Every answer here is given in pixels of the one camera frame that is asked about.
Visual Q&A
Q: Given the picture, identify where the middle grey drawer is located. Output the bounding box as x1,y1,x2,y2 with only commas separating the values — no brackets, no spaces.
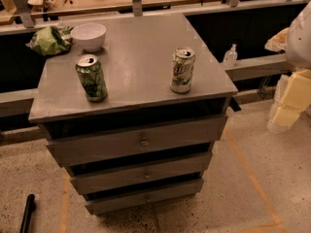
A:
71,151,211,195

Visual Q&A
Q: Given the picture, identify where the bottom grey drawer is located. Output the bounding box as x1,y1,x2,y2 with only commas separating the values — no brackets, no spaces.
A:
86,179,203,215

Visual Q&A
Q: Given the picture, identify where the grey drawer cabinet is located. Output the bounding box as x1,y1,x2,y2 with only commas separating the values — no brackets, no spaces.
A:
29,15,237,202

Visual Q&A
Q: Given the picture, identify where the green soda can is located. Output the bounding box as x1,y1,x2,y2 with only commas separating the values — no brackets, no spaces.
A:
76,54,108,102

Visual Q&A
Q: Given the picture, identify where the black cylinder on floor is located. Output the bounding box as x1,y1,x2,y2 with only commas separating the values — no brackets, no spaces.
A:
19,194,36,233

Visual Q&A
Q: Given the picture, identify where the top grey drawer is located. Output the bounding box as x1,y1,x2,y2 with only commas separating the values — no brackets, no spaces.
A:
47,115,227,166

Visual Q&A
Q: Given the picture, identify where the white bowl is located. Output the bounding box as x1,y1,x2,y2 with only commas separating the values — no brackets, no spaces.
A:
71,23,107,51

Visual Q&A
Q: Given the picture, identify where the grey drawer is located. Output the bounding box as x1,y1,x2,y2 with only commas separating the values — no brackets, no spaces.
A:
86,179,203,215
47,115,227,166
71,151,211,195

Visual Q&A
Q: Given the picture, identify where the white 7up can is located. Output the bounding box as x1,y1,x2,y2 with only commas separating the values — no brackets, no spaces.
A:
170,47,195,93

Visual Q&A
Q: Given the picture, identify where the green chip bag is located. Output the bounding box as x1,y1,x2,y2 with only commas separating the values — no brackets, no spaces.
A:
27,26,73,56

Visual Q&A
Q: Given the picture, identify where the clear sanitizer bottle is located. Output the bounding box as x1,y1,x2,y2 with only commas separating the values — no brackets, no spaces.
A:
223,44,237,68

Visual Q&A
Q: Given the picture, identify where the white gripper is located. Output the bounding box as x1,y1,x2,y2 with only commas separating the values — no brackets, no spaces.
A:
264,2,311,133

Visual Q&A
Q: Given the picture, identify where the grey metal railing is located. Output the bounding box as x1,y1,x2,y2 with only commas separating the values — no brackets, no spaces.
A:
0,0,311,36

